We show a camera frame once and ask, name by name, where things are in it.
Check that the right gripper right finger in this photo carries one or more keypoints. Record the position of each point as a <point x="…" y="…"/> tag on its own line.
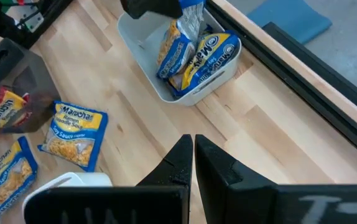
<point x="243" y="202"/>

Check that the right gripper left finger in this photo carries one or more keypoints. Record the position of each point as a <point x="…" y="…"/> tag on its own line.
<point x="153" y="205"/>

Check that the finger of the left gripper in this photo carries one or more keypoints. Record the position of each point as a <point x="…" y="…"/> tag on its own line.
<point x="150" y="7"/>

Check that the blue Maruchan ramen pack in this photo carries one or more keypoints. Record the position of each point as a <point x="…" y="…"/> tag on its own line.
<point x="76" y="124"/>
<point x="205" y="49"/>
<point x="216" y="77"/>
<point x="175" y="56"/>
<point x="7" y="174"/>

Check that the red Maruchan ramen pack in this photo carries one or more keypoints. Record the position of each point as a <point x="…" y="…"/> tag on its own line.
<point x="1" y="115"/>

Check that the white plastic bin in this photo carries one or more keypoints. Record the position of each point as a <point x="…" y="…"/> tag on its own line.
<point x="141" y="40"/>
<point x="85" y="180"/>

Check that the blue floor mat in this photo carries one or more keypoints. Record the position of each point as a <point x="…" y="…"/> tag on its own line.
<point x="290" y="15"/>

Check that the dark grey bin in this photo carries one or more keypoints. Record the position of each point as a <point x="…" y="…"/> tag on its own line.
<point x="26" y="77"/>

